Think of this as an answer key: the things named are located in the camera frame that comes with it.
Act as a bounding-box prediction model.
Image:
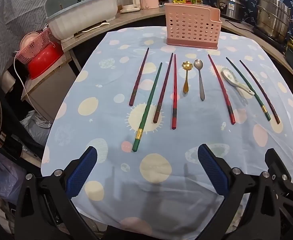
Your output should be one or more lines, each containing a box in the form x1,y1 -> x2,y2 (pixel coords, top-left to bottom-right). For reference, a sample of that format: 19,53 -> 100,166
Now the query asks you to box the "green chopstick gold band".
132,62 -> 163,152
225,57 -> 272,122

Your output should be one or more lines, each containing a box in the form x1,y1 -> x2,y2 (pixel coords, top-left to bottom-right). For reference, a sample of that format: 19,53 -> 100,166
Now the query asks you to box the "dark maroon chopstick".
239,60 -> 281,125
129,48 -> 150,106
153,53 -> 174,124

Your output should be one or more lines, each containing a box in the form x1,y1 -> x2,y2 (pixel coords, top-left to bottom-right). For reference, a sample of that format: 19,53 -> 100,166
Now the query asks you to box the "red chopstick black band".
208,54 -> 236,125
172,54 -> 177,129

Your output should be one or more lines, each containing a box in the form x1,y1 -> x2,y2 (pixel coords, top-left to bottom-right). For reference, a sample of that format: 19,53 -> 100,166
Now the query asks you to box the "white ceramic soup spoon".
221,67 -> 255,96

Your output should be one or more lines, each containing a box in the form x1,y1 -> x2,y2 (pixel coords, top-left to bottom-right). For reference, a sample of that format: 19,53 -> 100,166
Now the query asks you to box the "silver metal spoon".
194,59 -> 205,101

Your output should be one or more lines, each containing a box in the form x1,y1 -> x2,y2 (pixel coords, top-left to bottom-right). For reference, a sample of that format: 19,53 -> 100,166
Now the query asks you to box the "gold flower spoon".
182,61 -> 192,94

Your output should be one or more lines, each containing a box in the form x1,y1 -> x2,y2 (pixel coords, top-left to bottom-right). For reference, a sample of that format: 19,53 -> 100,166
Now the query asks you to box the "blue planet pattern tablecloth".
41,27 -> 293,239

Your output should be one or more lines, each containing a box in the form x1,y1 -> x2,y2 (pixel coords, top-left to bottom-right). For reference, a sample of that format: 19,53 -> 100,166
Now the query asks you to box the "red plastic basin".
27,42 -> 63,80

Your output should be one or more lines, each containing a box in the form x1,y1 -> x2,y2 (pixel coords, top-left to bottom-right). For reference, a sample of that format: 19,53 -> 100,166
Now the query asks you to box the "pink plastic basket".
16,28 -> 51,64

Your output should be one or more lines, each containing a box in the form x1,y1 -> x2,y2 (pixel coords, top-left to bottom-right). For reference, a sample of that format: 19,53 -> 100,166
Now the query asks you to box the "black induction cooker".
253,27 -> 287,52

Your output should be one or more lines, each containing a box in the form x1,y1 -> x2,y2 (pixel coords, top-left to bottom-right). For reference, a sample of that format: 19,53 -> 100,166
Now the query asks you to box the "white plastic rice paddle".
81,21 -> 110,33

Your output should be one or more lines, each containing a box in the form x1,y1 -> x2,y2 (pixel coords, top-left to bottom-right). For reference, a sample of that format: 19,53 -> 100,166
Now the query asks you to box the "pink perforated utensil holder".
164,3 -> 222,49

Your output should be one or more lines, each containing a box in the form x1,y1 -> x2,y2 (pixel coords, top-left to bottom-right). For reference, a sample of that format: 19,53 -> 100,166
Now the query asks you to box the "wooden counter shelf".
21,7 -> 165,101

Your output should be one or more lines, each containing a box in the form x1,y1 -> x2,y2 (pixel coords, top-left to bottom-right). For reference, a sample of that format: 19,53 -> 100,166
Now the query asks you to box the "stainless steel steamer pot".
256,0 -> 291,37

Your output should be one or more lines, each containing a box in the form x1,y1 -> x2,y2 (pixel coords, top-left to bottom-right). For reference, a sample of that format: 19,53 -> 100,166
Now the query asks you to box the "white dish rack blue lid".
44,0 -> 118,41

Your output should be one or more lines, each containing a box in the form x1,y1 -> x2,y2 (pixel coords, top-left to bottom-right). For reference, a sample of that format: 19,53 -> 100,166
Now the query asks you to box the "silver rice cooker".
216,0 -> 245,22

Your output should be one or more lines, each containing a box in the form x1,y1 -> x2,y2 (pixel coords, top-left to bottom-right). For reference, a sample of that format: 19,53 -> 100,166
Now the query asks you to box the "white power cord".
13,51 -> 41,113

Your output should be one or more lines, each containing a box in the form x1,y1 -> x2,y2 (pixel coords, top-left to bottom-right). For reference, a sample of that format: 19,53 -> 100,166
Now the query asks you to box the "black power cable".
224,19 -> 254,32

